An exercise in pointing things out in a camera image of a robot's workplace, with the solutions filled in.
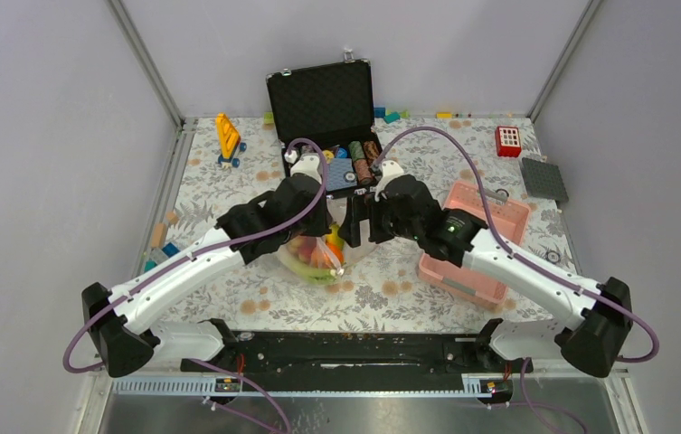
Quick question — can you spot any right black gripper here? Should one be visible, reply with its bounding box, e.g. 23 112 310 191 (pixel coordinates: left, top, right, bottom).
337 192 422 248

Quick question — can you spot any yellow pear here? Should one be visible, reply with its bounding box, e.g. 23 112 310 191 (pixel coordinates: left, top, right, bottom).
325 222 345 251

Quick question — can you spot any clear pink zip bag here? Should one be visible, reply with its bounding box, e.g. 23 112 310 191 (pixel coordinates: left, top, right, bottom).
276 200 376 286

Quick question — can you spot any green celery stalk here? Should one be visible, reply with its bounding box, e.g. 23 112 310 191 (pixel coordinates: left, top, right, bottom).
293 267 338 286

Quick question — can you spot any orange fruit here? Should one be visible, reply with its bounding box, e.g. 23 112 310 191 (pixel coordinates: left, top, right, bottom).
313 240 345 269

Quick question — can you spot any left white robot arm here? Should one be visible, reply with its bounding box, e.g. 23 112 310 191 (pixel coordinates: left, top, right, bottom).
81 174 328 378

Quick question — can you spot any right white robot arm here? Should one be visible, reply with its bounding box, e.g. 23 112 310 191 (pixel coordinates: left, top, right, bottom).
339 175 634 378

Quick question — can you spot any blue card deck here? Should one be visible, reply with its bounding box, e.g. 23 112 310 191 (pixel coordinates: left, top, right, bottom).
326 158 356 192

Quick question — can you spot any floral tablecloth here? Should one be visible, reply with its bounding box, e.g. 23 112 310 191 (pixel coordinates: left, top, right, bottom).
164 118 578 333

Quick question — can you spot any yellow toy ladder cart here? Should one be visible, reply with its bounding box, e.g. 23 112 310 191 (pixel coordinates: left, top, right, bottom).
215 113 247 168

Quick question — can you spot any teal toy block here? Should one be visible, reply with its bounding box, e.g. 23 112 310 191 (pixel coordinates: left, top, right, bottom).
383 112 402 124

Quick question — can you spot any black poker chip case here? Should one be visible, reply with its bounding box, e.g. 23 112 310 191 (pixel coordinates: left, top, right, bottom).
266 57 382 199

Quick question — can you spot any blue toy block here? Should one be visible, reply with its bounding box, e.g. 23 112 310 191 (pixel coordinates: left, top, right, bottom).
161 242 180 258

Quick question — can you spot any wooden toy block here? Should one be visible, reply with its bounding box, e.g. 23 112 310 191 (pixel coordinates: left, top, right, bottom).
148 222 168 249

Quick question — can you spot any pink plastic basket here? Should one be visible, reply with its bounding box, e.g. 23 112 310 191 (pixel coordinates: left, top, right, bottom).
417 180 531 310

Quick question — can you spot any red grid block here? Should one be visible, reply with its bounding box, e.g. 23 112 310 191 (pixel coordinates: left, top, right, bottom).
495 126 523 158

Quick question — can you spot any grey building baseplate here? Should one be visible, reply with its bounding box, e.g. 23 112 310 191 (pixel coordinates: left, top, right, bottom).
520 157 569 203

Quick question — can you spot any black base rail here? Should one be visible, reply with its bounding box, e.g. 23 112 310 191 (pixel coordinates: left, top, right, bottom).
181 331 522 392

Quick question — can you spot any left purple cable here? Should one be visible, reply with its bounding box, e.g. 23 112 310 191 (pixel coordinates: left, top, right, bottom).
62 137 329 375

